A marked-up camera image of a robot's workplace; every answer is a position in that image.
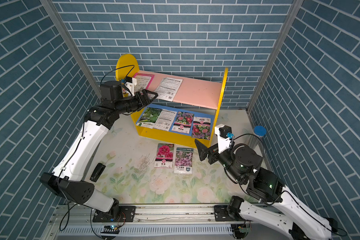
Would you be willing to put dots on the right corner aluminium post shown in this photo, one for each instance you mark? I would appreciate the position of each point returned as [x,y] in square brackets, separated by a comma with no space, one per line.
[291,16]

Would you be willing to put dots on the hollyhock magenta flower packet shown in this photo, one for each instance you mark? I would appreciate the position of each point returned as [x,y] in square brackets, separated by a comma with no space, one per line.
[165,156]

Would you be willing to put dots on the silver canister blue lid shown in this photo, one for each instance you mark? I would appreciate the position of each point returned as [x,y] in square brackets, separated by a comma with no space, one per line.
[256,136]

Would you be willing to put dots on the white text packet lower shelf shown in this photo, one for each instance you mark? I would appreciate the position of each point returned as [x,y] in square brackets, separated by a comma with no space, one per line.
[165,120]

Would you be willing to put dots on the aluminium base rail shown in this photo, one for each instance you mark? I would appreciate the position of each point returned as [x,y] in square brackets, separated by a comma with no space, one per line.
[157,222]

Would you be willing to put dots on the pink-bordered seed packet back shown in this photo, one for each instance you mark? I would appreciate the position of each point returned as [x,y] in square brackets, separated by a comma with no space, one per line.
[143,81]

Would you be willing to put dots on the right circuit board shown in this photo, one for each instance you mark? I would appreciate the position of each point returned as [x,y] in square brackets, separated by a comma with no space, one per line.
[242,230]

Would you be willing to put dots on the purple flower seed packet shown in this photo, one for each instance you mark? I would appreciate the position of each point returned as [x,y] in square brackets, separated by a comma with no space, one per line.
[183,161]

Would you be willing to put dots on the small chrysanthemum seed packet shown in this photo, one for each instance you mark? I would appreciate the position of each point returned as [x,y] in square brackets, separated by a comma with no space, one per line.
[201,128]

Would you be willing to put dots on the white text seed packet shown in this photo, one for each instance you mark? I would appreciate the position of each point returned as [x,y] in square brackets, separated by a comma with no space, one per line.
[168,88]

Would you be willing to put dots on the green gourd seed packet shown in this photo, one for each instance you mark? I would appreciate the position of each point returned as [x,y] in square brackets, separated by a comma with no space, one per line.
[149,117]

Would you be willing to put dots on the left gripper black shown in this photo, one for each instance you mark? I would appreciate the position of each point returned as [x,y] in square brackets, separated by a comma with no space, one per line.
[146,100]

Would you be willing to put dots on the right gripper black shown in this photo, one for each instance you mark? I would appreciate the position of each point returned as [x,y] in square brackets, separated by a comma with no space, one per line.
[214,151]

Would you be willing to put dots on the circuit board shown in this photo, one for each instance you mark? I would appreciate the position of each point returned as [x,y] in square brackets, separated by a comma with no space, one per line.
[110,229]
[242,230]

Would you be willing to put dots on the left corner aluminium post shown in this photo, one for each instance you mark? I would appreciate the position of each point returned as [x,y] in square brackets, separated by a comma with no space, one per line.
[64,32]

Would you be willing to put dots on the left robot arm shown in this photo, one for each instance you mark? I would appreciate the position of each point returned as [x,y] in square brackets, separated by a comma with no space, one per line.
[66,180]

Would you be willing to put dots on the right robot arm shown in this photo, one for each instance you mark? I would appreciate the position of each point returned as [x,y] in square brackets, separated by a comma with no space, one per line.
[282,211]

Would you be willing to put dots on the chrysanthemum packet pink band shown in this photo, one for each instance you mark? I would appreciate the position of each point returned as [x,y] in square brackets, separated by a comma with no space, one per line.
[183,123]

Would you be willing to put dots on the corner aluminium post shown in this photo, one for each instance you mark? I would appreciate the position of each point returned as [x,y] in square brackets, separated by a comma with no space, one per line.
[64,32]
[291,16]

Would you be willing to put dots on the left circuit board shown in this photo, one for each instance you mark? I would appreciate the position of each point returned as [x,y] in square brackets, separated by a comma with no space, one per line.
[110,229]

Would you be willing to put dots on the yellow wooden shelf unit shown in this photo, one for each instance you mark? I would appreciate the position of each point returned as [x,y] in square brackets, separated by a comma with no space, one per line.
[194,92]

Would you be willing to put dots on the floral table mat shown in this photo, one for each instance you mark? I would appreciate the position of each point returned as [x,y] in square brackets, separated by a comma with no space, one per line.
[131,177]

